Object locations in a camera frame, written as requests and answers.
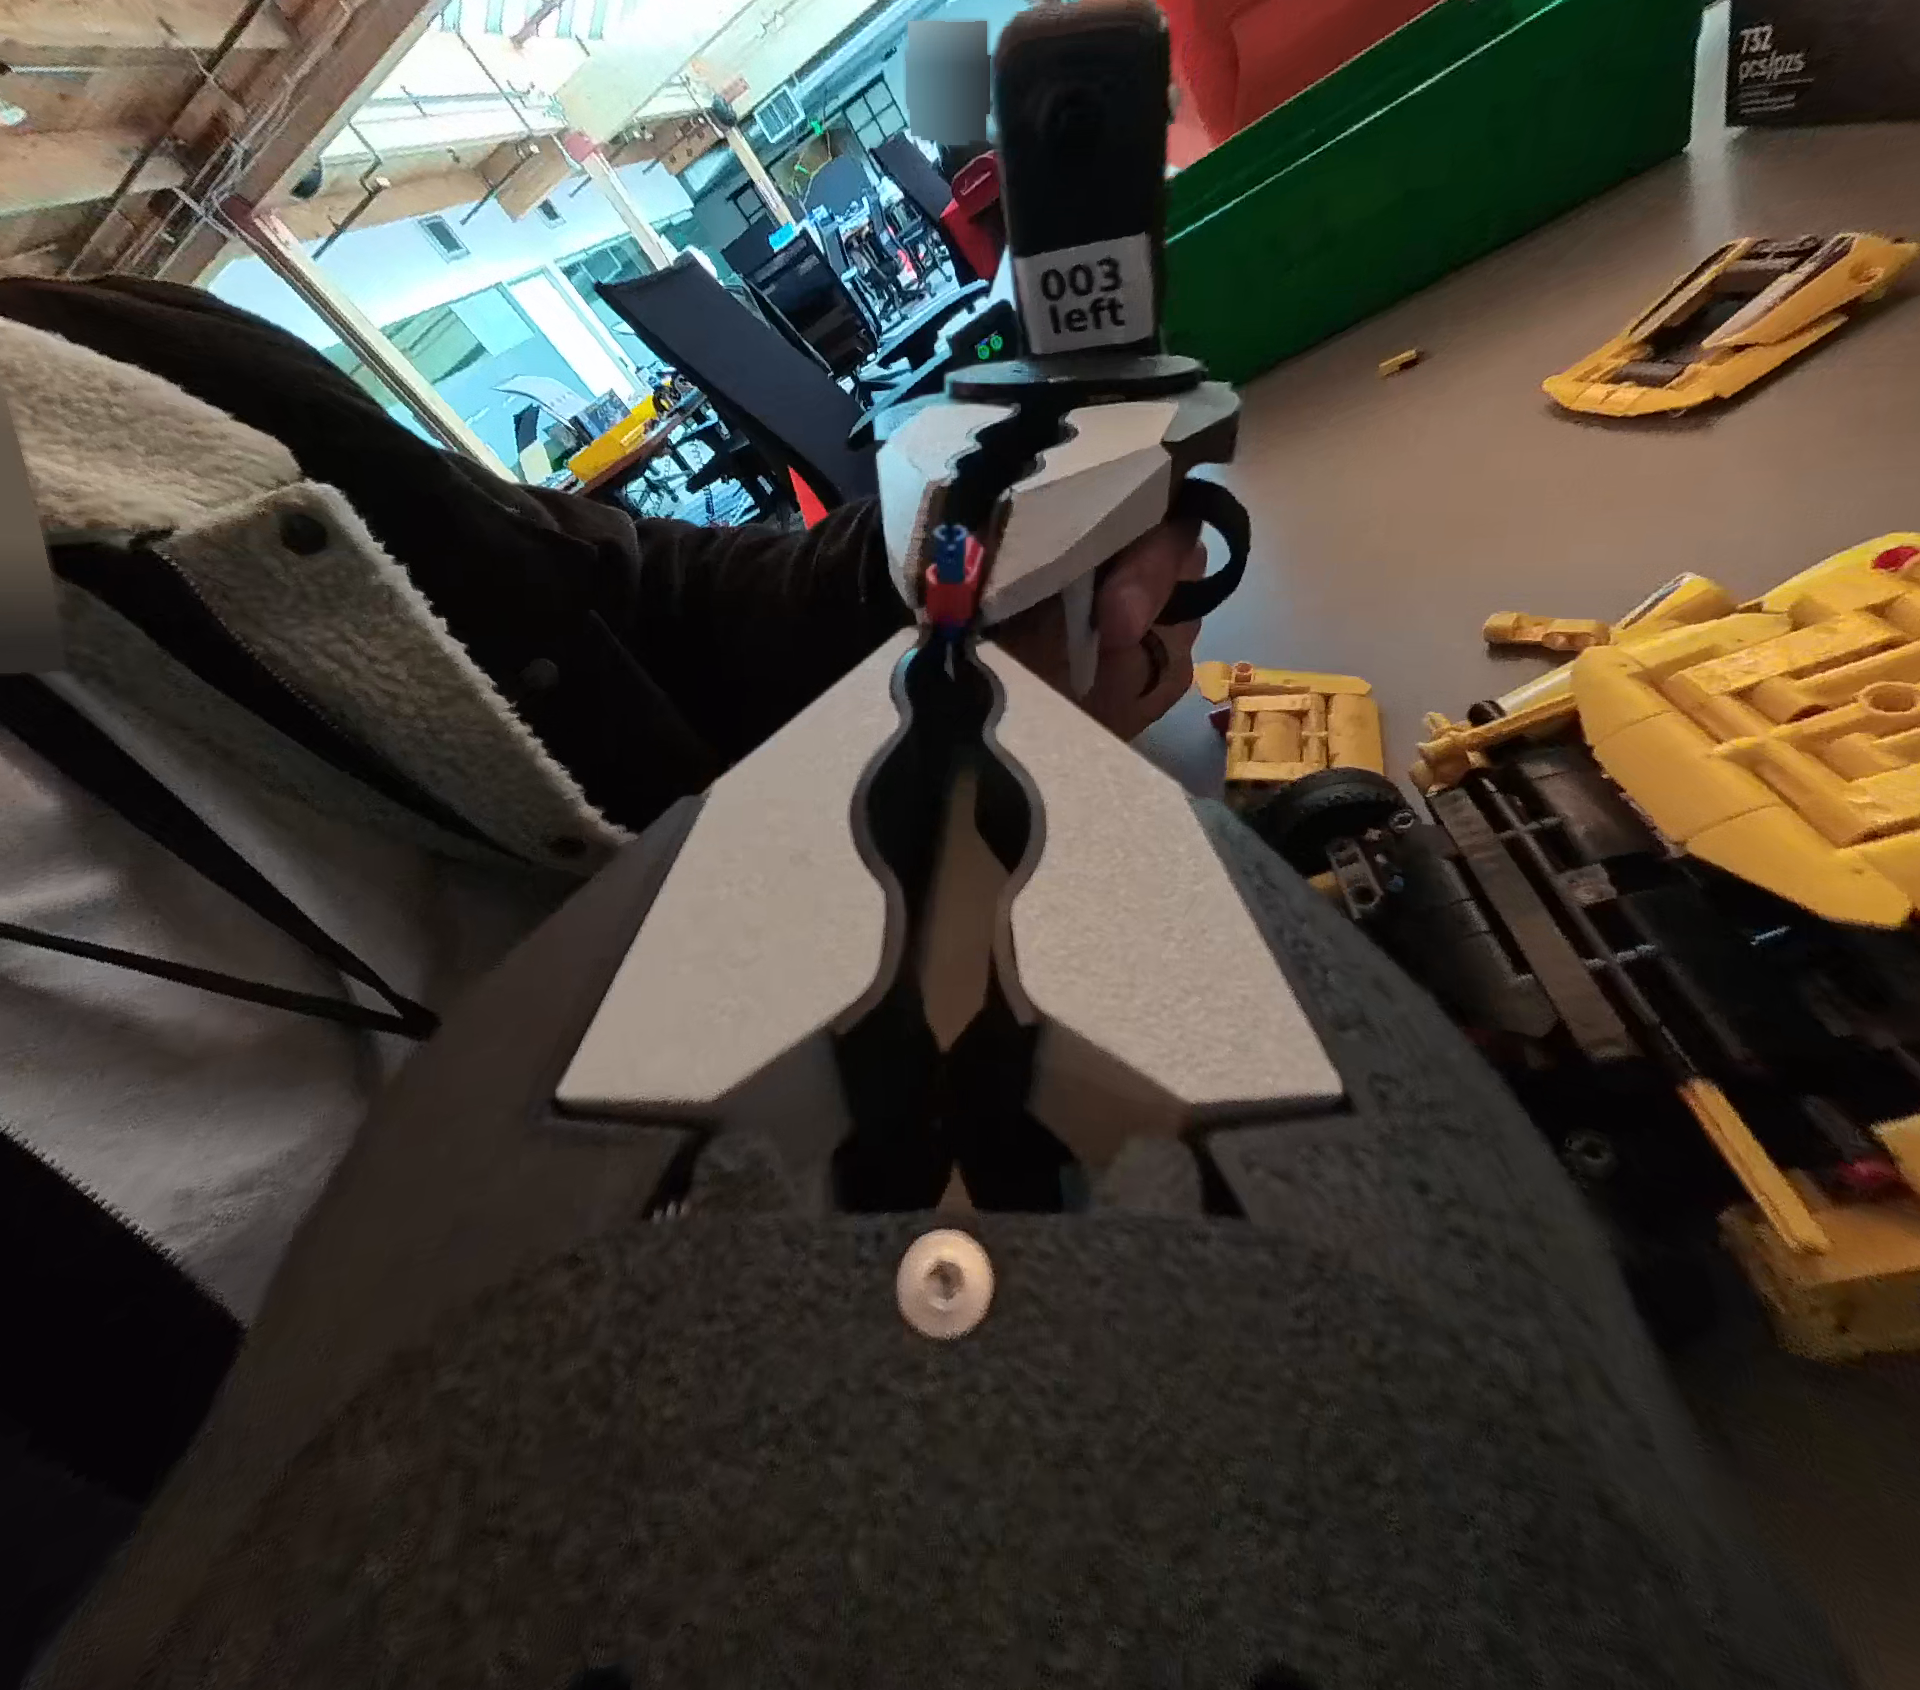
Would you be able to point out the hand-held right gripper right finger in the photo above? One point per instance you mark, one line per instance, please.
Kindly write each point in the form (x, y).
(1187, 968)

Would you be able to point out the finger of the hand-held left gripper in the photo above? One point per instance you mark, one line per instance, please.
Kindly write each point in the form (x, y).
(1096, 492)
(910, 503)

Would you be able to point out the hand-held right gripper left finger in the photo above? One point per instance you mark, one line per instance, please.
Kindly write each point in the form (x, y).
(721, 968)

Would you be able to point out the red bush blue pin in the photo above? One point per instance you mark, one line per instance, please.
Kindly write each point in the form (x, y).
(950, 591)

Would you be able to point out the yellow hood panel assembly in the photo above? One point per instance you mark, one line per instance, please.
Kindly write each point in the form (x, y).
(1289, 732)

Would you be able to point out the yellow toy brick car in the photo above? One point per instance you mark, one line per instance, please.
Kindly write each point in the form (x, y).
(1726, 742)

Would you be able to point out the yellow headlight panel piece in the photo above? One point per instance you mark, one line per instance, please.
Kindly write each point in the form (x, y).
(1726, 326)

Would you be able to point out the person's left forearm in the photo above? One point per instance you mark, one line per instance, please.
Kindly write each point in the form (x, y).
(721, 611)

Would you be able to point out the person's left hand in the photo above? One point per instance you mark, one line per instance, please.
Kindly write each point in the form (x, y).
(1137, 658)

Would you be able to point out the small red bin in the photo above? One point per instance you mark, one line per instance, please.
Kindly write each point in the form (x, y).
(973, 220)

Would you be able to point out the black box green lights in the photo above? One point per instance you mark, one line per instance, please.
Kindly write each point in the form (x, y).
(987, 342)

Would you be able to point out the black tilted panel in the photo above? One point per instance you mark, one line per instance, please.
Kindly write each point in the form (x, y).
(702, 372)

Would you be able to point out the black office chair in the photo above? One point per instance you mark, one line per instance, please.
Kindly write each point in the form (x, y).
(813, 276)

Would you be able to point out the yellow plastic tray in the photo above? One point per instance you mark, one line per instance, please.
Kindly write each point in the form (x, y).
(618, 446)

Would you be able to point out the green plastic bin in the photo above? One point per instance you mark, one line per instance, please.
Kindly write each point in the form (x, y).
(1431, 148)

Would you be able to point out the small yellow fender piece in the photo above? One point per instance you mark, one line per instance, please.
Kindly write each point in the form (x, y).
(1542, 627)

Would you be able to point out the white striped shirt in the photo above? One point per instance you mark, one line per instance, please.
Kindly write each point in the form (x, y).
(183, 1091)

